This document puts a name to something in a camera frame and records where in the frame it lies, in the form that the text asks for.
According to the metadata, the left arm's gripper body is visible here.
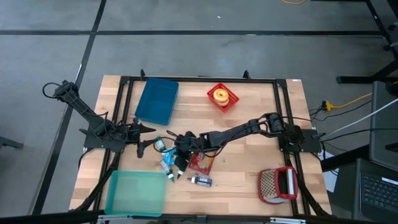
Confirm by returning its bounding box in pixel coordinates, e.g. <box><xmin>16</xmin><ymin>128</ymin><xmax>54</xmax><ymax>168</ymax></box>
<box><xmin>126</xmin><ymin>117</ymin><xmax>145</xmax><ymax>159</ymax></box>

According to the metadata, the right arm's gripper body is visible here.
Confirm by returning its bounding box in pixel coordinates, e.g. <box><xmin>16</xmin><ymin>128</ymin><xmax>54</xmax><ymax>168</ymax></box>
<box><xmin>174</xmin><ymin>130</ymin><xmax>201</xmax><ymax>156</ymax></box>

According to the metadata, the green bottle with white cap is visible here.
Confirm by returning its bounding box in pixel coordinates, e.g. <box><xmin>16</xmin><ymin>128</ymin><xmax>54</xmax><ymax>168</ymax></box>
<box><xmin>154</xmin><ymin>136</ymin><xmax>167</xmax><ymax>152</ymax></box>

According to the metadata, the green food colouring bottle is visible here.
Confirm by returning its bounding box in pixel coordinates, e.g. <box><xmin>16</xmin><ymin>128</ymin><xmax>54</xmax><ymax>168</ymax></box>
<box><xmin>159</xmin><ymin>159</ymin><xmax>175</xmax><ymax>183</ymax></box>

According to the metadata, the red snack packet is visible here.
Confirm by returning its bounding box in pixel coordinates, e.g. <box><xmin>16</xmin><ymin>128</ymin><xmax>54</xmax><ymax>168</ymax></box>
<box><xmin>188</xmin><ymin>151</ymin><xmax>216</xmax><ymax>176</ymax></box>

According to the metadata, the teal plastic tray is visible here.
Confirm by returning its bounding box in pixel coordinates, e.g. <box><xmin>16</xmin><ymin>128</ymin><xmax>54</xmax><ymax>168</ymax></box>
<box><xmin>104</xmin><ymin>170</ymin><xmax>167</xmax><ymax>218</ymax></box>

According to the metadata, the red mesh basket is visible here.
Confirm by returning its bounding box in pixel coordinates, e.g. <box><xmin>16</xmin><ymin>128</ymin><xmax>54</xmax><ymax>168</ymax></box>
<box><xmin>206</xmin><ymin>82</ymin><xmax>240</xmax><ymax>113</ymax></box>

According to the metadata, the red-handled metal grater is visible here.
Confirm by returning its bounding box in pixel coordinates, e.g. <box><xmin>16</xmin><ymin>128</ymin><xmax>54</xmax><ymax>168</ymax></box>
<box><xmin>257</xmin><ymin>166</ymin><xmax>299</xmax><ymax>205</ymax></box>

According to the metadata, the blue plastic bin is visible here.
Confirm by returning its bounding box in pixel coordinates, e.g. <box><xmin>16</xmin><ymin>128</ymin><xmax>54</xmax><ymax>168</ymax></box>
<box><xmin>134</xmin><ymin>77</ymin><xmax>180</xmax><ymax>126</ymax></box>

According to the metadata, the black chair base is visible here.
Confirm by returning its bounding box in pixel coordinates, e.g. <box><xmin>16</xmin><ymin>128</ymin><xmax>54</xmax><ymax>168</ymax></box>
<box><xmin>0</xmin><ymin>135</ymin><xmax>24</xmax><ymax>149</ymax></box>

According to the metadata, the white paper sheet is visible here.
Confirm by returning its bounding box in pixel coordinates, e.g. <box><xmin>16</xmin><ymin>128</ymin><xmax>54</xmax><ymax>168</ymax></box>
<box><xmin>322</xmin><ymin>151</ymin><xmax>338</xmax><ymax>193</ymax></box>

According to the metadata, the black metal bar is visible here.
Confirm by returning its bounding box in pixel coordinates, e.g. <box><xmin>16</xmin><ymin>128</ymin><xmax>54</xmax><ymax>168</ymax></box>
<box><xmin>320</xmin><ymin>144</ymin><xmax>371</xmax><ymax>173</ymax></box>

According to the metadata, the black desk stand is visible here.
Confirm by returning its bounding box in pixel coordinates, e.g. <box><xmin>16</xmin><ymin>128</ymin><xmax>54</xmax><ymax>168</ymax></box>
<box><xmin>337</xmin><ymin>0</ymin><xmax>398</xmax><ymax>85</ymax></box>

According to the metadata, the dark laptop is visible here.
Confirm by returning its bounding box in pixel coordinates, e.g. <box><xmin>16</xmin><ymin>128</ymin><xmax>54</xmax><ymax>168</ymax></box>
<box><xmin>329</xmin><ymin>158</ymin><xmax>398</xmax><ymax>224</ymax></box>

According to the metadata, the dark grey equipment box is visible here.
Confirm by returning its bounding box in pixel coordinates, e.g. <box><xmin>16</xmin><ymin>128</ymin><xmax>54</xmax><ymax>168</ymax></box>
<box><xmin>369</xmin><ymin>81</ymin><xmax>398</xmax><ymax>172</ymax></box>

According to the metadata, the left arm's black cable bundle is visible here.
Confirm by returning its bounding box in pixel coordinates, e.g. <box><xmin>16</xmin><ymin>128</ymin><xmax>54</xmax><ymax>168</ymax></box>
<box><xmin>74</xmin><ymin>151</ymin><xmax>122</xmax><ymax>212</ymax></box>

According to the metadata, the arm's black cable bundle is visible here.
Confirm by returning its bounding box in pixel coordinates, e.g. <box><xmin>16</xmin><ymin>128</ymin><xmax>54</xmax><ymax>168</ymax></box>
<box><xmin>284</xmin><ymin>152</ymin><xmax>330</xmax><ymax>217</ymax></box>
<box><xmin>74</xmin><ymin>151</ymin><xmax>122</xmax><ymax>212</ymax></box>

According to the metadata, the black metal table frame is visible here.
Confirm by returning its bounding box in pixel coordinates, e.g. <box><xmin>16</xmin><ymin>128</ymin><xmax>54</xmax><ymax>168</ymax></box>
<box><xmin>70</xmin><ymin>68</ymin><xmax>332</xmax><ymax>224</ymax></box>

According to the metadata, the right arm's black cable bundle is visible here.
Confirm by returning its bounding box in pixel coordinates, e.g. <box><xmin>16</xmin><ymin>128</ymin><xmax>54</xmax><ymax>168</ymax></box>
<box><xmin>284</xmin><ymin>152</ymin><xmax>330</xmax><ymax>217</ymax></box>

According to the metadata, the yellow extension cord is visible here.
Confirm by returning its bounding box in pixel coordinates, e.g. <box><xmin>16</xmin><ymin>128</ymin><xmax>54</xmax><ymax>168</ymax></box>
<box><xmin>322</xmin><ymin>92</ymin><xmax>373</xmax><ymax>112</ymax></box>

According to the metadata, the white cable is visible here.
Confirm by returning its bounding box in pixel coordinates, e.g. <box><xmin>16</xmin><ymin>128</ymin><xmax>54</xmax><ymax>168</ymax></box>
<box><xmin>332</xmin><ymin>98</ymin><xmax>398</xmax><ymax>138</ymax></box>

